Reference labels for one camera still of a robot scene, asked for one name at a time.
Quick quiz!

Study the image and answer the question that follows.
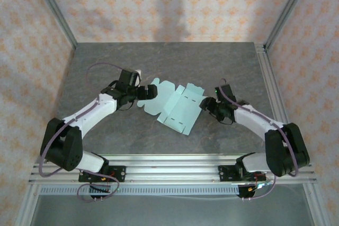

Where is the aluminium frame post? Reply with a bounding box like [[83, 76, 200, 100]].
[[29, 0, 78, 50], [264, 0, 315, 50]]

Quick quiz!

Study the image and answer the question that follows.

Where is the aluminium frame leg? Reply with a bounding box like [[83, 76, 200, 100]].
[[15, 183, 40, 226], [301, 183, 332, 226]]

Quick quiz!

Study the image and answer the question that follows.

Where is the aluminium side rail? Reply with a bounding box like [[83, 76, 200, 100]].
[[255, 42, 301, 162]]

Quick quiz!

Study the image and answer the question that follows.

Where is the aluminium mounting rail beam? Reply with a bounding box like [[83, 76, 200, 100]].
[[28, 153, 317, 185]]

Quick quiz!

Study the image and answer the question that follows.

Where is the black controller board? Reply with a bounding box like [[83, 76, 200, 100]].
[[237, 183, 262, 201], [88, 183, 112, 201]]

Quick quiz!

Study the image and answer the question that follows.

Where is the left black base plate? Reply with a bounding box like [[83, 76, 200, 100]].
[[78, 165, 127, 183]]

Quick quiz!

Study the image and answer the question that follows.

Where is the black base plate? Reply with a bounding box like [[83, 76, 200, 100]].
[[78, 165, 127, 183], [218, 165, 266, 183]]

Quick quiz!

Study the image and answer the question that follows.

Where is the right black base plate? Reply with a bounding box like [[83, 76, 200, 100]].
[[218, 165, 266, 183]]

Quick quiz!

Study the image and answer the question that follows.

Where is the grey metal panel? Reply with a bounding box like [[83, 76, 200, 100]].
[[31, 195, 316, 226]]

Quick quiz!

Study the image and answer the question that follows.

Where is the light green paper box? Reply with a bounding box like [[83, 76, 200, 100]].
[[136, 77, 205, 136]]

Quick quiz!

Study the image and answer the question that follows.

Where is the grey slotted cable duct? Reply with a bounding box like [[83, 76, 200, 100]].
[[39, 185, 239, 196]]

